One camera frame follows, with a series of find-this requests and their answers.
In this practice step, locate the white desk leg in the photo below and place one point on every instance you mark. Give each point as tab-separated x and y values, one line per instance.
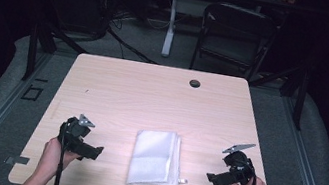
169	32

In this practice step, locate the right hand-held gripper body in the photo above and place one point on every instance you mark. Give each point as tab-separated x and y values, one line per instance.
239	167

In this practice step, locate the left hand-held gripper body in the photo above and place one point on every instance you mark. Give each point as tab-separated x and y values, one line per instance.
74	131

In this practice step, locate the person's left hand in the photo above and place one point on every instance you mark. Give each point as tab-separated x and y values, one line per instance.
51	159

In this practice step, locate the black metal stand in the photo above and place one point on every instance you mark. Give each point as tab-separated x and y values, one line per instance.
32	50
301	98

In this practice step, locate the dark computer tower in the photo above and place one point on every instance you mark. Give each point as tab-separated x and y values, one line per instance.
76	0

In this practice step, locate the white mesh laundry bag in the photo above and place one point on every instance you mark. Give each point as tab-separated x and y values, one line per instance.
154	158

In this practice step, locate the grey tape tab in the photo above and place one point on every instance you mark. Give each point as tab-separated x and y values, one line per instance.
17	160

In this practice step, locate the black folding chair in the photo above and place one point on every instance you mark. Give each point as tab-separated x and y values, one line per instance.
235	40

